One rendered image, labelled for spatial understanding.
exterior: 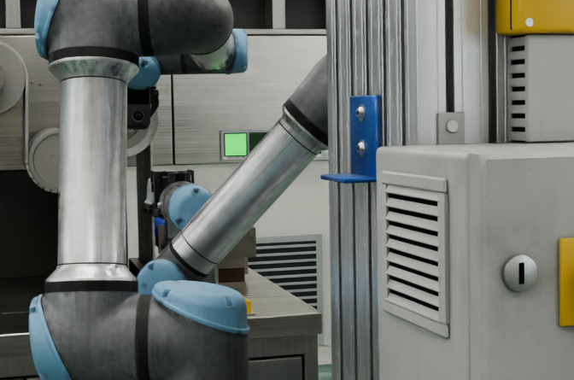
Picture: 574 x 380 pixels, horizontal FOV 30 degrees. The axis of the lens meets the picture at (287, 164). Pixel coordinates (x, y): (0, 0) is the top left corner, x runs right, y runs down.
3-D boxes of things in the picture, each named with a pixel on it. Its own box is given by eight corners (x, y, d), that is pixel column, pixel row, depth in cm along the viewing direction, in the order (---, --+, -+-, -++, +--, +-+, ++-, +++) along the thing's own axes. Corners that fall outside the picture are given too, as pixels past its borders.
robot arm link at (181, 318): (249, 402, 128) (247, 289, 127) (137, 404, 128) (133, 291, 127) (252, 377, 140) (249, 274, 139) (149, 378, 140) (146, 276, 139)
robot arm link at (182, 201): (172, 241, 166) (171, 186, 165) (161, 233, 176) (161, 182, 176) (222, 238, 168) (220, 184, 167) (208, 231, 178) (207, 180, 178)
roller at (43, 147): (29, 191, 207) (27, 130, 206) (26, 184, 231) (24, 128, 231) (92, 190, 210) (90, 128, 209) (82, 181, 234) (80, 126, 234)
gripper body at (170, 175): (190, 168, 194) (202, 172, 182) (190, 216, 194) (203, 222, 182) (148, 170, 192) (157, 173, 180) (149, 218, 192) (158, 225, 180)
